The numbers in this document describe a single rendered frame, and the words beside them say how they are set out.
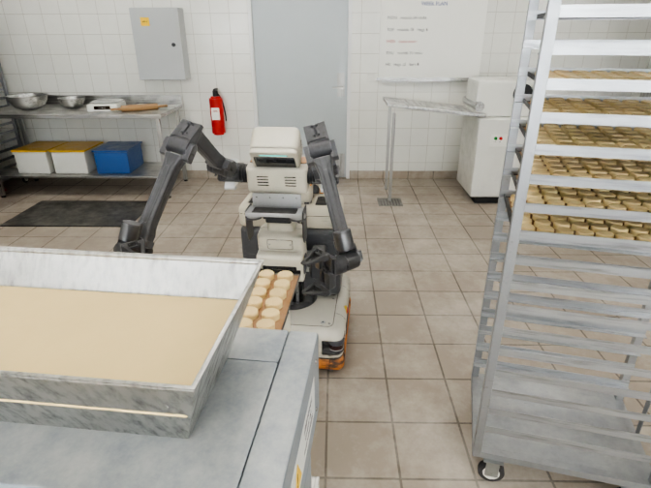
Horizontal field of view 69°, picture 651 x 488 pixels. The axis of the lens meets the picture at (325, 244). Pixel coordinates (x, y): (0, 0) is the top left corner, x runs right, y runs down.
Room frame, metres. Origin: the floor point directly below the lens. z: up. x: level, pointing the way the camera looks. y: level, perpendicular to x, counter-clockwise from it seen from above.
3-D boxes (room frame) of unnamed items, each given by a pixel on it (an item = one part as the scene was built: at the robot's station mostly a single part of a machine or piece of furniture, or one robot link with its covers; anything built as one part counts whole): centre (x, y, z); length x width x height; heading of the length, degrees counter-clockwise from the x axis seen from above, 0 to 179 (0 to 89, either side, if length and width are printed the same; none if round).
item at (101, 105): (5.15, 2.29, 0.92); 0.32 x 0.30 x 0.09; 6
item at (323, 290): (1.23, 0.03, 0.95); 0.09 x 0.07 x 0.07; 129
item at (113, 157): (5.18, 2.27, 0.36); 0.46 x 0.38 x 0.26; 0
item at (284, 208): (2.01, 0.22, 0.87); 0.28 x 0.16 x 0.22; 84
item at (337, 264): (1.28, -0.02, 0.99); 0.07 x 0.07 x 0.10; 39
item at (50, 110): (5.19, 2.57, 0.49); 1.90 x 0.72 x 0.98; 89
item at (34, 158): (5.20, 3.12, 0.36); 0.46 x 0.38 x 0.26; 177
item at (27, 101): (5.18, 3.12, 0.95); 0.39 x 0.39 x 0.14
